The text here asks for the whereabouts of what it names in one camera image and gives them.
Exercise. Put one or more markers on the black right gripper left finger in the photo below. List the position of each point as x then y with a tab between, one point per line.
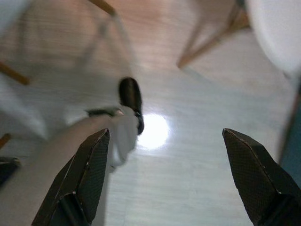
77	183

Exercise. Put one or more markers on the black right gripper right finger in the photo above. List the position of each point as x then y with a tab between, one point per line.
258	179

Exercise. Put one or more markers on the white shell chair wooden legs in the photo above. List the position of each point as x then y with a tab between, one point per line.
9	9
275	28

